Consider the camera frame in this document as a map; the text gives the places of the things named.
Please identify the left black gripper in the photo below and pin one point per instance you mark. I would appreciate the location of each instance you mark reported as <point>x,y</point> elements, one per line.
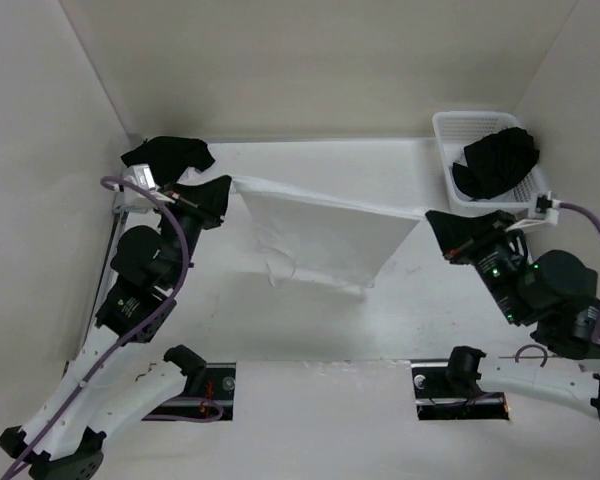
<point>209,201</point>

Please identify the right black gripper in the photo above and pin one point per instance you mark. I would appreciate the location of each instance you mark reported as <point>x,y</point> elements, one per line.
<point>460,235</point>

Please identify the white tank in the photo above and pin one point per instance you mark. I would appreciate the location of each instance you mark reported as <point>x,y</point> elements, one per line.
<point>191,177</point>
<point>314,238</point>

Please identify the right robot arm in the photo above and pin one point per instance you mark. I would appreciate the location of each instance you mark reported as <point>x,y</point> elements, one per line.
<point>555,294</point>

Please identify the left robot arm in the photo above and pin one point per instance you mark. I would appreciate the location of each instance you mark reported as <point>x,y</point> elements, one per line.
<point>67,437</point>

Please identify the folded white tank top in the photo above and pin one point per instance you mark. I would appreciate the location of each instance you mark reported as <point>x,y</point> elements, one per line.
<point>191,177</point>

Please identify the folded black tank top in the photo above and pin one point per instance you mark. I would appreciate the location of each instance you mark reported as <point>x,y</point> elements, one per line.
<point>169,157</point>

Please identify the black tank top in basket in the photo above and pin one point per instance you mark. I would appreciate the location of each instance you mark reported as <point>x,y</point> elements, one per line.
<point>496,164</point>

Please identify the folded grey tank top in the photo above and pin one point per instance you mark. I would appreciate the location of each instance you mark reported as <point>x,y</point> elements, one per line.
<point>131,202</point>

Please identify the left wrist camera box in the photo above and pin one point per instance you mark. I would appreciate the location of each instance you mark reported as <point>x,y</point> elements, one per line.
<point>141,176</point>

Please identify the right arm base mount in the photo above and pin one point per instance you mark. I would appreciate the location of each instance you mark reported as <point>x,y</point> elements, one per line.
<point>447,389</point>

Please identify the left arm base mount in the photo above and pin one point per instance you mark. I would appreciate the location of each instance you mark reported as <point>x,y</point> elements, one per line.
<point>208,394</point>

